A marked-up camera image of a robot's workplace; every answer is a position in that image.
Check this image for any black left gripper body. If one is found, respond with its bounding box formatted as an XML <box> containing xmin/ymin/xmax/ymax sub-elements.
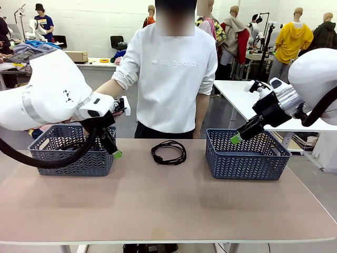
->
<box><xmin>91</xmin><ymin>112</ymin><xmax>116</xmax><ymax>135</ymax></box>

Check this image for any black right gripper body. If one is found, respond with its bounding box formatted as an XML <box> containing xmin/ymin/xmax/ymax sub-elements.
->
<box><xmin>252</xmin><ymin>91</ymin><xmax>285</xmax><ymax>127</ymax></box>

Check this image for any person's right forearm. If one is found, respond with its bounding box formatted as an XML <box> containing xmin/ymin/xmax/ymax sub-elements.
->
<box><xmin>94</xmin><ymin>78</ymin><xmax>124</xmax><ymax>99</ymax></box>

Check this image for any person's left forearm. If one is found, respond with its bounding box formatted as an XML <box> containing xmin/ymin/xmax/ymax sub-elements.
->
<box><xmin>193</xmin><ymin>91</ymin><xmax>210</xmax><ymax>132</ymax></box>

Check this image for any blue-grey plastic lattice basket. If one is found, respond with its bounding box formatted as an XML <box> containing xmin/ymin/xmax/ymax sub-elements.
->
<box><xmin>28</xmin><ymin>124</ymin><xmax>118</xmax><ymax>177</ymax></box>
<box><xmin>205</xmin><ymin>128</ymin><xmax>292</xmax><ymax>181</ymax></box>

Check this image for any white side table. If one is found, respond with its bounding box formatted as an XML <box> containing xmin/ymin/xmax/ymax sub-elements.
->
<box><xmin>213</xmin><ymin>79</ymin><xmax>337</xmax><ymax>155</ymax></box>

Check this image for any white background table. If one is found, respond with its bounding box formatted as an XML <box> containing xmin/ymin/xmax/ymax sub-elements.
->
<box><xmin>73</xmin><ymin>57</ymin><xmax>118</xmax><ymax>71</ymax></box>

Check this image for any brown cardboard box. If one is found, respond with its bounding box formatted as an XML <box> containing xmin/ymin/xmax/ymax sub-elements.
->
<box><xmin>64</xmin><ymin>51</ymin><xmax>89</xmax><ymax>64</ymax></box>

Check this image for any black tripod stand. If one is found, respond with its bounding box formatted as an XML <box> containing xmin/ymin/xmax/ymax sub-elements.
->
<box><xmin>256</xmin><ymin>12</ymin><xmax>277</xmax><ymax>81</ymax></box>

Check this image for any mannequin in yellow hoodie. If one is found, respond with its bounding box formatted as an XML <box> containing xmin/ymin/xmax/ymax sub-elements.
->
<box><xmin>275</xmin><ymin>7</ymin><xmax>314</xmax><ymax>82</ymax></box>

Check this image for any person in white sweatshirt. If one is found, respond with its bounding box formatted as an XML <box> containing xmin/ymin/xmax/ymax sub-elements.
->
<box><xmin>112</xmin><ymin>0</ymin><xmax>219</xmax><ymax>140</ymax></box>

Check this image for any black office chair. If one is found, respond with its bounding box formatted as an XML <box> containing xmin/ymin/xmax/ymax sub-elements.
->
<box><xmin>52</xmin><ymin>35</ymin><xmax>68</xmax><ymax>50</ymax></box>
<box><xmin>110</xmin><ymin>35</ymin><xmax>128</xmax><ymax>51</ymax></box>

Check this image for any white robot with black ears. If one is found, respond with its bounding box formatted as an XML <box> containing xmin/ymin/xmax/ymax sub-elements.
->
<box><xmin>247</xmin><ymin>13</ymin><xmax>264</xmax><ymax>50</ymax></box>

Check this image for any mannequin in beige hoodie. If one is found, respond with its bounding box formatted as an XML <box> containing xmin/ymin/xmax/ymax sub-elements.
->
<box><xmin>220</xmin><ymin>5</ymin><xmax>250</xmax><ymax>80</ymax></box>

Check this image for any mannequin in floral shirt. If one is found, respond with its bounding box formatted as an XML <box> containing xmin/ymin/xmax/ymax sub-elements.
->
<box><xmin>196</xmin><ymin>14</ymin><xmax>227</xmax><ymax>51</ymax></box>

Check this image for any mannequin in dark green jacket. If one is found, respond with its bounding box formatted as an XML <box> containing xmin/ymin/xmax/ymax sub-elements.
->
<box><xmin>300</xmin><ymin>12</ymin><xmax>337</xmax><ymax>57</ymax></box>

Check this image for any pile of coloured clothes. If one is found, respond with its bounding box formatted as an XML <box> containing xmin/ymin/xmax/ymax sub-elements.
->
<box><xmin>5</xmin><ymin>39</ymin><xmax>63</xmax><ymax>72</ymax></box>

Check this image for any mannequin in orange top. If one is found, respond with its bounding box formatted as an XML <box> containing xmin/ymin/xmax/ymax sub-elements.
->
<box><xmin>143</xmin><ymin>4</ymin><xmax>156</xmax><ymax>28</ymax></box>

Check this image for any bystander in blue T-shirt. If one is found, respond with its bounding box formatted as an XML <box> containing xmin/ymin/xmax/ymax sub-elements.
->
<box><xmin>34</xmin><ymin>3</ymin><xmax>55</xmax><ymax>42</ymax></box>

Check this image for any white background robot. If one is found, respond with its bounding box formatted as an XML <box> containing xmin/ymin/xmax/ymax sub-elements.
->
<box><xmin>14</xmin><ymin>4</ymin><xmax>47</xmax><ymax>41</ymax></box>

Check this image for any bystander in black hoodie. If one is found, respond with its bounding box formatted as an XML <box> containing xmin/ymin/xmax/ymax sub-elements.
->
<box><xmin>0</xmin><ymin>6</ymin><xmax>13</xmax><ymax>53</ymax></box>

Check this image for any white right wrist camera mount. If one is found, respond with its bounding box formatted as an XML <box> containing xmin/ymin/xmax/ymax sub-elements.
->
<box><xmin>243</xmin><ymin>80</ymin><xmax>272</xmax><ymax>97</ymax></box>

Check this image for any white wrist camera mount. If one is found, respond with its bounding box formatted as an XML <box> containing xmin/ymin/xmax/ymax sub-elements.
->
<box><xmin>113</xmin><ymin>96</ymin><xmax>132</xmax><ymax>116</ymax></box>
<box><xmin>243</xmin><ymin>80</ymin><xmax>272</xmax><ymax>97</ymax></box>

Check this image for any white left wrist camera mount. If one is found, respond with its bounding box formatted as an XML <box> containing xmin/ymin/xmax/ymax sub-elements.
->
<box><xmin>113</xmin><ymin>96</ymin><xmax>132</xmax><ymax>116</ymax></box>

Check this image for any black USB cable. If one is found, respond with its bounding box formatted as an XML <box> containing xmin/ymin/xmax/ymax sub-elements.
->
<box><xmin>151</xmin><ymin>140</ymin><xmax>187</xmax><ymax>166</ymax></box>

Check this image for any black right arm hose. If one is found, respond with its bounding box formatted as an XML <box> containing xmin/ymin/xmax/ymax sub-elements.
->
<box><xmin>301</xmin><ymin>86</ymin><xmax>337</xmax><ymax>127</ymax></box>

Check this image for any black arm hose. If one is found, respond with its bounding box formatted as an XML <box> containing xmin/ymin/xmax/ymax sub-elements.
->
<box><xmin>301</xmin><ymin>86</ymin><xmax>337</xmax><ymax>127</ymax></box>
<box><xmin>0</xmin><ymin>120</ymin><xmax>106</xmax><ymax>169</ymax></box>

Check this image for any black left arm hose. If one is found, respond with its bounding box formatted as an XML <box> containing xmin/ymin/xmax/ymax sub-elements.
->
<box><xmin>0</xmin><ymin>120</ymin><xmax>106</xmax><ymax>169</ymax></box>

